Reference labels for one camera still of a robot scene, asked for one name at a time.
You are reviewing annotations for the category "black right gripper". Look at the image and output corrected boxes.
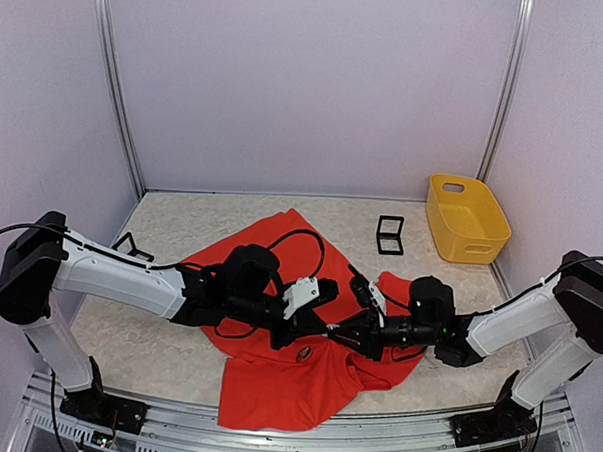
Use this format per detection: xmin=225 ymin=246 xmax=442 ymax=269
xmin=328 ymin=303 xmax=441 ymax=363

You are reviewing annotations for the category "white round brooch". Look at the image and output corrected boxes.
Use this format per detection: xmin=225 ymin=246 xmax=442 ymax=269
xmin=296 ymin=346 xmax=314 ymax=363

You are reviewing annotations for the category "red t-shirt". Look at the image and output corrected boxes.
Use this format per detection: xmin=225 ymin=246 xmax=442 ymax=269
xmin=188 ymin=209 xmax=424 ymax=432

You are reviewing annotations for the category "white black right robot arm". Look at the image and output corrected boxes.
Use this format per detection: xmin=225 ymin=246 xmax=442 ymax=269
xmin=329 ymin=251 xmax=603 ymax=447

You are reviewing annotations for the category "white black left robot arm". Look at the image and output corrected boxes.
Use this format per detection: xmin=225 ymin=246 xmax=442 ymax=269
xmin=0 ymin=211 xmax=339 ymax=433

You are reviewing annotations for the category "black display box red brooch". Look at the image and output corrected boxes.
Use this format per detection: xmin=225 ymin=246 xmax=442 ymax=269
xmin=375 ymin=215 xmax=405 ymax=256

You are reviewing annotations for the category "black display box green brooch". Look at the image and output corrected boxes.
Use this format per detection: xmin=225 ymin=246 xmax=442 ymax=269
xmin=112 ymin=231 xmax=155 ymax=262

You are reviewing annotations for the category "yellow plastic basket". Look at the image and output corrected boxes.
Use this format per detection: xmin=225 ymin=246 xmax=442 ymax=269
xmin=426 ymin=174 xmax=512 ymax=265

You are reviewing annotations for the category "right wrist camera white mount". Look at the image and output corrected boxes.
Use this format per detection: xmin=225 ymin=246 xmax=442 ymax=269
xmin=350 ymin=274 xmax=387 ymax=317

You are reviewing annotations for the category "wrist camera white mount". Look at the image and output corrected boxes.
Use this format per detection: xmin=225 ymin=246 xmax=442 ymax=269
xmin=350 ymin=274 xmax=387 ymax=317
xmin=282 ymin=277 xmax=339 ymax=320

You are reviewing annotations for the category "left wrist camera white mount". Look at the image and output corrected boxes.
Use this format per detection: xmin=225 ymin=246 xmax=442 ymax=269
xmin=282 ymin=277 xmax=339 ymax=320

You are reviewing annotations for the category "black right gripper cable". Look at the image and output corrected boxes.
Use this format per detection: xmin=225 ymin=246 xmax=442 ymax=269
xmin=343 ymin=263 xmax=431 ymax=364

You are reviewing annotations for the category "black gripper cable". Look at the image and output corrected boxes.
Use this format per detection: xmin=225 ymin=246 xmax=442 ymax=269
xmin=343 ymin=263 xmax=431 ymax=364
xmin=214 ymin=225 xmax=328 ymax=343

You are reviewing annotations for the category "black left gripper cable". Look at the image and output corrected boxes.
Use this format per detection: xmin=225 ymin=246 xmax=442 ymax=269
xmin=214 ymin=225 xmax=328 ymax=343

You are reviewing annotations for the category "grey aluminium front rail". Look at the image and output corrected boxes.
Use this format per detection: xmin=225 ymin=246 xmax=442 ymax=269
xmin=18 ymin=368 xmax=588 ymax=452

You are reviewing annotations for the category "grey corner post right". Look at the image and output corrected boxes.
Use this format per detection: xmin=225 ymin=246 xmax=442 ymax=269
xmin=476 ymin=0 xmax=536 ymax=183

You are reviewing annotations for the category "grey corner post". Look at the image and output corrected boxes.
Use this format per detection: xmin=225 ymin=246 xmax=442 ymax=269
xmin=476 ymin=0 xmax=536 ymax=183
xmin=94 ymin=0 xmax=147 ymax=201

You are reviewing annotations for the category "grey corner post left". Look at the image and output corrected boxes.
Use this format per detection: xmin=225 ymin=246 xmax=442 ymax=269
xmin=94 ymin=0 xmax=147 ymax=201

